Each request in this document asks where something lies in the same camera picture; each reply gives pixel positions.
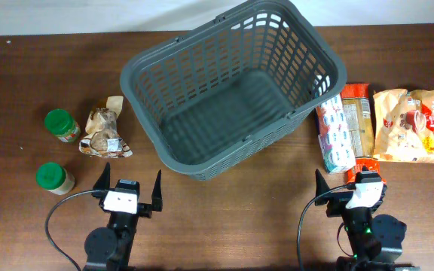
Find green lid jar lower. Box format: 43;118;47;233
36;162;75;195

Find white blue tissue pack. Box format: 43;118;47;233
316;95;356;174

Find green lid jar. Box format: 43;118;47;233
36;162;75;195
44;108;81;143

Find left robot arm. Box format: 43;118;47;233
84;164;163;271

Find green lid jar upper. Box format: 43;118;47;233
44;108;81;143

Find orange spaghetti pasta packet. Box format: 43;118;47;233
341;84;380;183

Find dark grey plastic basket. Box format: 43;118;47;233
120;1;347;181

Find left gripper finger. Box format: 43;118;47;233
151;170;163;206
93;163;111;190

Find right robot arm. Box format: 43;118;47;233
314;168;420;271

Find yellow instant coffee bag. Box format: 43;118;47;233
373;89;434;163

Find brown pastry snack bag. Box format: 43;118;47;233
78;96;133;158

